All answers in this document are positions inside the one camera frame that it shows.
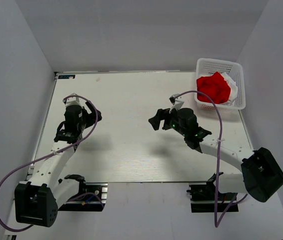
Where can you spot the white plastic basket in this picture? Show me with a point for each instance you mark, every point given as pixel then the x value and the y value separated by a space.
pixel 207 67

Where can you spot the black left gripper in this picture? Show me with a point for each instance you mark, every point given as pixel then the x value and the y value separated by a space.
pixel 91 116

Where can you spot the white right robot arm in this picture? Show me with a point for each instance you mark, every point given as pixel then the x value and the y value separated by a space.
pixel 260 175

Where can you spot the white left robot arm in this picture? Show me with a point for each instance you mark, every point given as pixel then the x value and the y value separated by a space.
pixel 38 200

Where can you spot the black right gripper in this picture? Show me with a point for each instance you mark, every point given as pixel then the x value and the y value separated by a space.
pixel 162 115

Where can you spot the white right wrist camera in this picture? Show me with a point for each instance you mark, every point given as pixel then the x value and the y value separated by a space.
pixel 176 101

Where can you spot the red t shirt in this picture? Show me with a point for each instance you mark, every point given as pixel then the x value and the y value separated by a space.
pixel 215 87

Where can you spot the white t shirt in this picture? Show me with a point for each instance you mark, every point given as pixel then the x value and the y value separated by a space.
pixel 233 89

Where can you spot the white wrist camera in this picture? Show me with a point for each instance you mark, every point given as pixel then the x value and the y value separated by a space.
pixel 72 100
pixel 176 101

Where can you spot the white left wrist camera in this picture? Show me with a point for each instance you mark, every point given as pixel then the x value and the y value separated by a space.
pixel 72 100

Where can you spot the blue table label sticker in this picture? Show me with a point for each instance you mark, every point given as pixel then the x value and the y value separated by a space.
pixel 67 76

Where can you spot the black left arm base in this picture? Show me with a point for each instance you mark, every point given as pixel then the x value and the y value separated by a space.
pixel 92 199

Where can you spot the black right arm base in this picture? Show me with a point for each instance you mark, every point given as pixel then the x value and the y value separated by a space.
pixel 202 198

